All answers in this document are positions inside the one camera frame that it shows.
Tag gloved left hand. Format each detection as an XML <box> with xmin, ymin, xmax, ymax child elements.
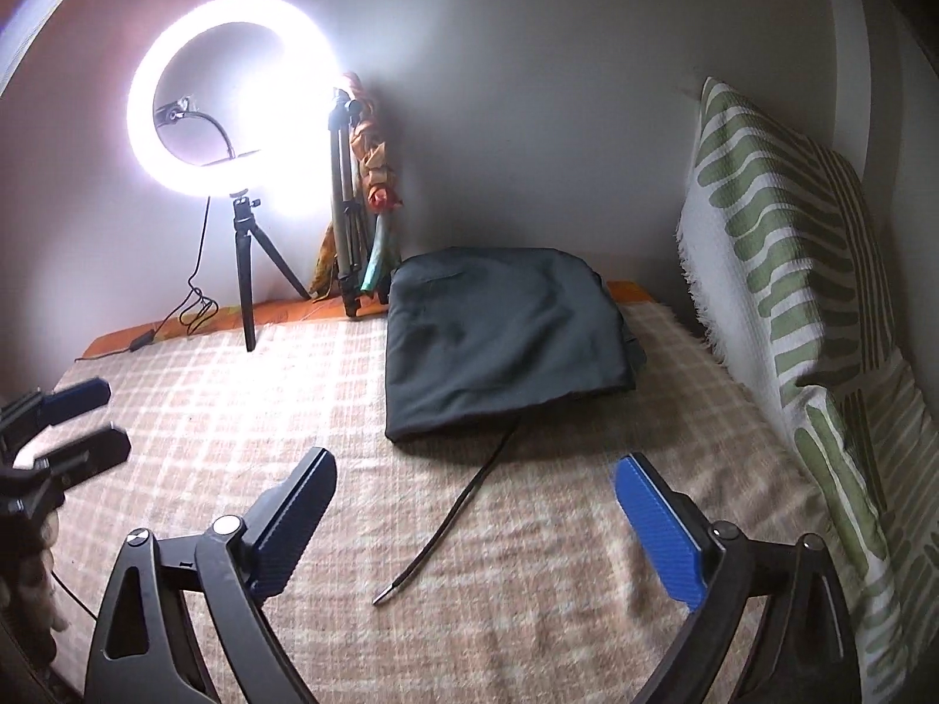
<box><xmin>2</xmin><ymin>512</ymin><xmax>70</xmax><ymax>669</ymax></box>

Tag folded silver tripod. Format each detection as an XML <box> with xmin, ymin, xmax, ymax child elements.
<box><xmin>328</xmin><ymin>89</ymin><xmax>390</xmax><ymax>320</ymax></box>

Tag black mini tripod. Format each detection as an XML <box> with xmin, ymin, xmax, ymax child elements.
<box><xmin>226</xmin><ymin>189</ymin><xmax>314</xmax><ymax>353</ymax></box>

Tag black power cable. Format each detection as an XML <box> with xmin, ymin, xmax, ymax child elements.
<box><xmin>72</xmin><ymin>192</ymin><xmax>221</xmax><ymax>363</ymax></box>

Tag dark green pants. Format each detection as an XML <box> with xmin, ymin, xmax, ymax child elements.
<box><xmin>385</xmin><ymin>248</ymin><xmax>646</xmax><ymax>444</ymax></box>

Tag checkered beige bed blanket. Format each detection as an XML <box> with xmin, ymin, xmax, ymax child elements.
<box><xmin>36</xmin><ymin>302</ymin><xmax>831</xmax><ymax>702</ymax></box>

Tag white ring light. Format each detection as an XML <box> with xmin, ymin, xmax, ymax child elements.
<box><xmin>126</xmin><ymin>0</ymin><xmax>344</xmax><ymax>215</ymax></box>

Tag black pants drawstring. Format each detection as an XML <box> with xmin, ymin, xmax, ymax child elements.
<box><xmin>371</xmin><ymin>421</ymin><xmax>519</xmax><ymax>608</ymax></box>

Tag orange bed sheet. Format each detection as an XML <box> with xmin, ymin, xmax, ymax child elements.
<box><xmin>80</xmin><ymin>282</ymin><xmax>654</xmax><ymax>361</ymax></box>

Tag green white patterned pillow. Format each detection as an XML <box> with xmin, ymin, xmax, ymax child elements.
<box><xmin>678</xmin><ymin>78</ymin><xmax>937</xmax><ymax>702</ymax></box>

